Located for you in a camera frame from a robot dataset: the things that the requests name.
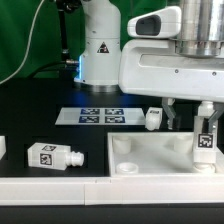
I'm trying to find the marker tag sheet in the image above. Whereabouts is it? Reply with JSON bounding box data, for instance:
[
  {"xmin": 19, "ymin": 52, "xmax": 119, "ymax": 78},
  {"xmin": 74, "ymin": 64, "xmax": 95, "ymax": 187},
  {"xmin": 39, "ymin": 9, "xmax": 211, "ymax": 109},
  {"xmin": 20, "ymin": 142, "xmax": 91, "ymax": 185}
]
[{"xmin": 55, "ymin": 107, "xmax": 145, "ymax": 125}]

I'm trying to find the white front fence wall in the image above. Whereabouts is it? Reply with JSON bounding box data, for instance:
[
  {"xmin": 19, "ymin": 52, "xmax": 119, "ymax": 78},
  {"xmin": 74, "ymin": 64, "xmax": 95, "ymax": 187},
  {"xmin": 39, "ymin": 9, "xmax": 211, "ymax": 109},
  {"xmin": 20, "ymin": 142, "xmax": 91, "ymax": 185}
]
[{"xmin": 0, "ymin": 175, "xmax": 224, "ymax": 206}]

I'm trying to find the white cable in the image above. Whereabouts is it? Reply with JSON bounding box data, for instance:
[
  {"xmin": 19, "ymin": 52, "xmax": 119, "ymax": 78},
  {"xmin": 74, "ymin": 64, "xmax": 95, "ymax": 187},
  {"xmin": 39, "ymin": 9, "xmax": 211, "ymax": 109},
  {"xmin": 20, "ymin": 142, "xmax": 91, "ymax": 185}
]
[{"xmin": 0, "ymin": 0, "xmax": 46, "ymax": 85}]

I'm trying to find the black cable and post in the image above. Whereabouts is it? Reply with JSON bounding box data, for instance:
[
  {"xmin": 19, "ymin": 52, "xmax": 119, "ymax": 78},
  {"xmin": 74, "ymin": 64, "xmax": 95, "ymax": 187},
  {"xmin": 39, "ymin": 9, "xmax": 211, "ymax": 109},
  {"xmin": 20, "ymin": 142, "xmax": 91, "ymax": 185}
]
[{"xmin": 27, "ymin": 0, "xmax": 83, "ymax": 79}]

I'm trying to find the green backdrop curtain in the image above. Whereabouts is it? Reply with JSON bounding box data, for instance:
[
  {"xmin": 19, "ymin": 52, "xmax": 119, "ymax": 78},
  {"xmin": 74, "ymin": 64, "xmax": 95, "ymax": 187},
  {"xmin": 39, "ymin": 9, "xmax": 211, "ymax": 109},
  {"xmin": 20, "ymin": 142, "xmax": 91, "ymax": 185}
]
[{"xmin": 0, "ymin": 0, "xmax": 224, "ymax": 101}]

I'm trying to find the white square tabletop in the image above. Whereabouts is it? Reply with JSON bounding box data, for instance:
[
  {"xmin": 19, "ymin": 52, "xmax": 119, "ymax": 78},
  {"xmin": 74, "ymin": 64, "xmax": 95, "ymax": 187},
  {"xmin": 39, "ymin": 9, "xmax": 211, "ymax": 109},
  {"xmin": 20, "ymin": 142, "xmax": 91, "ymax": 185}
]
[{"xmin": 107, "ymin": 131, "xmax": 224, "ymax": 178}]

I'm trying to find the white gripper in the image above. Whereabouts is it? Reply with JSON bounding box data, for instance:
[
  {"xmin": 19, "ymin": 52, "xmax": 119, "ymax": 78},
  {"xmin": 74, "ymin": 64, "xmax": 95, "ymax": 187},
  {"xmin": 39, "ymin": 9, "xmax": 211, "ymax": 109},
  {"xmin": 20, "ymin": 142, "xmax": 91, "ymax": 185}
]
[{"xmin": 119, "ymin": 5, "xmax": 224, "ymax": 130}]

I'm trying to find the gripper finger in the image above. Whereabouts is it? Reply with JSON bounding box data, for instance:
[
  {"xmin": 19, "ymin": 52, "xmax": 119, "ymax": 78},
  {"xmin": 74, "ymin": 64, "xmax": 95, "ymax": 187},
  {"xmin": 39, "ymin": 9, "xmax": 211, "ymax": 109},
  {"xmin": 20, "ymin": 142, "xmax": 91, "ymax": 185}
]
[{"xmin": 208, "ymin": 103, "xmax": 224, "ymax": 132}]

